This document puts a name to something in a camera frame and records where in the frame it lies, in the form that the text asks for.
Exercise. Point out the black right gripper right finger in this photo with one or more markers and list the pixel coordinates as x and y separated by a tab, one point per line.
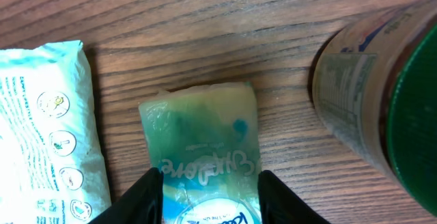
280	205

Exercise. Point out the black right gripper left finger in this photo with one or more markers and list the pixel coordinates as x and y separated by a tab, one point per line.
142	203

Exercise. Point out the green white can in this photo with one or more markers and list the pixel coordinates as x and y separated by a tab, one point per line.
374	88

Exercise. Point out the mint green tissue pack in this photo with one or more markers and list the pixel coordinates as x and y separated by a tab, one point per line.
52	167

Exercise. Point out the teal white tissue pack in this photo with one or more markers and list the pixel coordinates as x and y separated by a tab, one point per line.
204	140

